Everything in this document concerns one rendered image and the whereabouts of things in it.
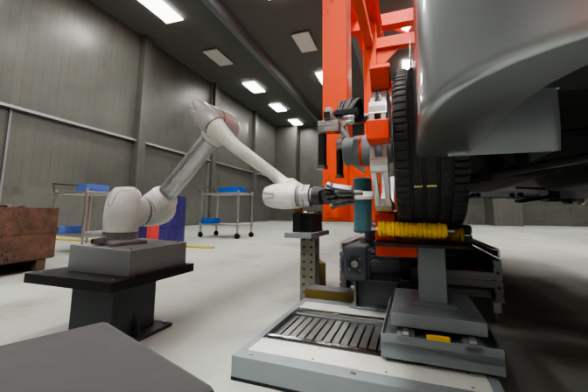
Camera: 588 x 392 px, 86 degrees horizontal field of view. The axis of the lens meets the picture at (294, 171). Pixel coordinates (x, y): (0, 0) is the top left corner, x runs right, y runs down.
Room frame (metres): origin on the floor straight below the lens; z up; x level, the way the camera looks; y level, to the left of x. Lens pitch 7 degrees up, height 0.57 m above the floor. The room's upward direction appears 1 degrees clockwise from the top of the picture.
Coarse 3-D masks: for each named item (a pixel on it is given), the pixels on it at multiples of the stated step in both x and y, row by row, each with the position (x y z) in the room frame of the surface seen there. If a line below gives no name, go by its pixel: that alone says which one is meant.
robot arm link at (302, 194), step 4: (296, 188) 1.24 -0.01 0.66; (300, 188) 1.23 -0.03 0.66; (304, 188) 1.23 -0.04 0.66; (308, 188) 1.22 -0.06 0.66; (296, 192) 1.23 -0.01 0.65; (300, 192) 1.22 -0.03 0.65; (304, 192) 1.22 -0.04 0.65; (308, 192) 1.22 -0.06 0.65; (296, 196) 1.23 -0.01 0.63; (300, 196) 1.22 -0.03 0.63; (304, 196) 1.22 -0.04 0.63; (308, 196) 1.22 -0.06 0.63; (296, 200) 1.23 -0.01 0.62; (300, 200) 1.23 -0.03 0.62; (304, 200) 1.22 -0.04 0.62; (308, 200) 1.22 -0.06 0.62; (300, 204) 1.24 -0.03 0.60; (304, 204) 1.24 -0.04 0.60; (308, 204) 1.23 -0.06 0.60
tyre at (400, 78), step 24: (408, 72) 1.13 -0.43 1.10; (408, 96) 1.04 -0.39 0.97; (408, 120) 1.02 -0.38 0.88; (408, 144) 1.02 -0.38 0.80; (408, 168) 1.04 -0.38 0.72; (432, 168) 1.01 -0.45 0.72; (456, 168) 0.99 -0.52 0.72; (408, 192) 1.09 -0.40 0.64; (432, 192) 1.06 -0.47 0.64; (456, 192) 1.03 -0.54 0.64; (408, 216) 1.18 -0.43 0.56; (432, 216) 1.14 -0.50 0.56; (456, 216) 1.12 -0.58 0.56
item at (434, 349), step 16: (384, 320) 1.25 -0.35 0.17; (384, 336) 1.12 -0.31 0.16; (400, 336) 1.10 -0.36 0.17; (416, 336) 1.16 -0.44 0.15; (432, 336) 1.07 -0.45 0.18; (448, 336) 1.16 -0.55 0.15; (464, 336) 1.11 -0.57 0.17; (384, 352) 1.12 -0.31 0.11; (400, 352) 1.10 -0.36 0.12; (416, 352) 1.09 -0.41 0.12; (432, 352) 1.07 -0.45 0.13; (448, 352) 1.05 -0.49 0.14; (464, 352) 1.04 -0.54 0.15; (480, 352) 1.02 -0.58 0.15; (496, 352) 1.01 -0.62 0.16; (464, 368) 1.04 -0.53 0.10; (480, 368) 1.02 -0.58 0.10; (496, 368) 1.01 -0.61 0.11
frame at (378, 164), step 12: (372, 96) 1.16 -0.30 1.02; (384, 96) 1.14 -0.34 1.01; (372, 108) 1.11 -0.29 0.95; (384, 108) 1.09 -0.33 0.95; (384, 144) 1.10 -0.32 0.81; (372, 156) 1.11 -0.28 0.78; (384, 156) 1.10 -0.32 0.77; (372, 168) 1.12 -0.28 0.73; (384, 168) 1.10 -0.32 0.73; (372, 180) 1.16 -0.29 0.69; (384, 180) 1.14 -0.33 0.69; (384, 192) 1.50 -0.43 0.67; (384, 204) 1.23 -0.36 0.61
